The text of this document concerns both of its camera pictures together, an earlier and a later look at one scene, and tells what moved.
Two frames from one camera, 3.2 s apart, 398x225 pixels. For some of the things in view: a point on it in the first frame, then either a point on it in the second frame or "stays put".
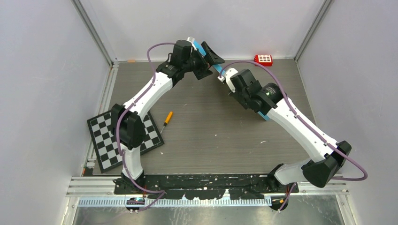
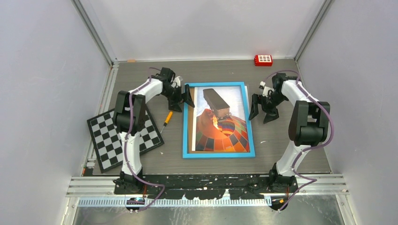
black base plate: [203, 186] stays put
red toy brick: [266, 60] stays put
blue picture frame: [221, 71] → [186, 154]
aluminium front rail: [100, 191] stays put
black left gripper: [205, 66] → [173, 104]
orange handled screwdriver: [166, 122] stays put
